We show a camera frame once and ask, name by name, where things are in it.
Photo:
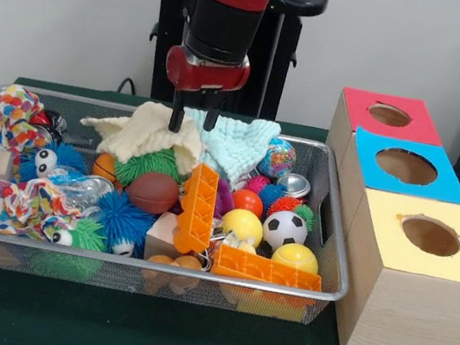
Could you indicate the green spiky ball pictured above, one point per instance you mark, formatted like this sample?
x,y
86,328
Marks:
x,y
148,166

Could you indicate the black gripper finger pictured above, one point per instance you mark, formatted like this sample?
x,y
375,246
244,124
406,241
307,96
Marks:
x,y
213,111
177,107

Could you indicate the mint green cloth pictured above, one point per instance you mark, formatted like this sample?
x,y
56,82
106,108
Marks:
x,y
234,147

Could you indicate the black and white soccer ball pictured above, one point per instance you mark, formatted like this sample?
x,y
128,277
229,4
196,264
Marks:
x,y
284,229

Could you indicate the colourful spotted cloth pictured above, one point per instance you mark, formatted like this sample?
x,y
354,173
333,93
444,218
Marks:
x,y
2,119
32,204

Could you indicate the wooden box with three holes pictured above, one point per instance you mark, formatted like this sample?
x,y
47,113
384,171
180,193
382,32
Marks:
x,y
410,306

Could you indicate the blue globe ball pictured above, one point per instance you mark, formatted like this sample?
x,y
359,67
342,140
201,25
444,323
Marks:
x,y
277,157

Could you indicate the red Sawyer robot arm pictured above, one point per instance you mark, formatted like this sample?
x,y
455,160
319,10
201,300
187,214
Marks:
x,y
223,18

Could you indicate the brown toy football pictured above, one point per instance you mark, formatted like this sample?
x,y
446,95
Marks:
x,y
152,193

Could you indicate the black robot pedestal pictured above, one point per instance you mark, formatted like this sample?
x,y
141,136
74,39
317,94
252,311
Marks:
x,y
273,65

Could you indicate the long orange toy brick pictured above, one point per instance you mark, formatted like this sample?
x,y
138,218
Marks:
x,y
198,207

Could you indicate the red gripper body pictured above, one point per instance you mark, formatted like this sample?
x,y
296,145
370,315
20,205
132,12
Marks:
x,y
205,77

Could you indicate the clear plastic bottle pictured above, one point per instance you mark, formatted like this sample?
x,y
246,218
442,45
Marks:
x,y
78,190

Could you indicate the wide orange toy brick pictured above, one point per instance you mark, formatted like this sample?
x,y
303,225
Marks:
x,y
267,270

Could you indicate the shallow metal mesh bin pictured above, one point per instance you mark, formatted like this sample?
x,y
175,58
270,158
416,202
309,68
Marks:
x,y
333,241

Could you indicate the cream muslin cloth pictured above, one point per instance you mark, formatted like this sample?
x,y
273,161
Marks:
x,y
152,138

